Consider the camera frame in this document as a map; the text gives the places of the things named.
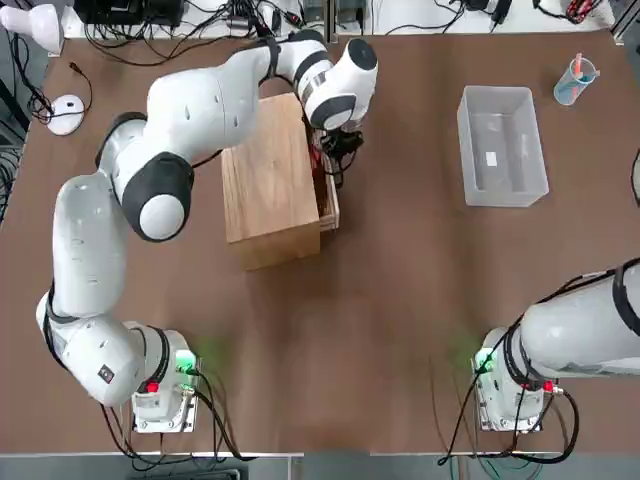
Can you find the wooden drawer cabinet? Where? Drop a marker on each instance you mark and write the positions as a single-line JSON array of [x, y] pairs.
[[270, 180]]

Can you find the black plug adapter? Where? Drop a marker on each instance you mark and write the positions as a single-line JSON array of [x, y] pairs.
[[501, 11]]

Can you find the black flat electronics box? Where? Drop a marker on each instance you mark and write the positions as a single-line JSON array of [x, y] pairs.
[[130, 10]]

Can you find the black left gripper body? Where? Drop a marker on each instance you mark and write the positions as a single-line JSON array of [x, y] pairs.
[[342, 141]]

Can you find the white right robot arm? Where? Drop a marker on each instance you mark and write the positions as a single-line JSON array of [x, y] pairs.
[[575, 330]]

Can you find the clear cup with pens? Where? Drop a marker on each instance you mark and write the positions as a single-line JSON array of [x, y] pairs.
[[572, 82]]

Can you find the aluminium frame post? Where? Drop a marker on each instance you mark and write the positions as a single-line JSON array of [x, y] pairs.
[[330, 20]]

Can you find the red and black tool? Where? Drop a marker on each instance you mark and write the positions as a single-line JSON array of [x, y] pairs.
[[582, 11]]

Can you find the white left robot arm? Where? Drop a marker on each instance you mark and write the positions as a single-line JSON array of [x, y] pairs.
[[200, 110]]

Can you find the clear plastic box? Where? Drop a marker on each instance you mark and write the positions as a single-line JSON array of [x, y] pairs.
[[500, 175]]

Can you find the white desk lamp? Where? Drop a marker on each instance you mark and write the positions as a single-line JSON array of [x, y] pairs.
[[65, 117]]

